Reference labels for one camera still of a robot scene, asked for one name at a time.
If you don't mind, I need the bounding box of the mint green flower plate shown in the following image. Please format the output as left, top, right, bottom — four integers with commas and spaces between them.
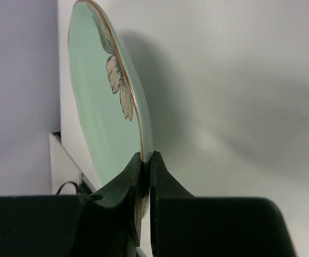
67, 0, 154, 219

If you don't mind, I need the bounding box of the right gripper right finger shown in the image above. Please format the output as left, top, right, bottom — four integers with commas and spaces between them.
149, 151, 195, 256

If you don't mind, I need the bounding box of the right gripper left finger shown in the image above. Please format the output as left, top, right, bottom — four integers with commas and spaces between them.
76, 153, 142, 256

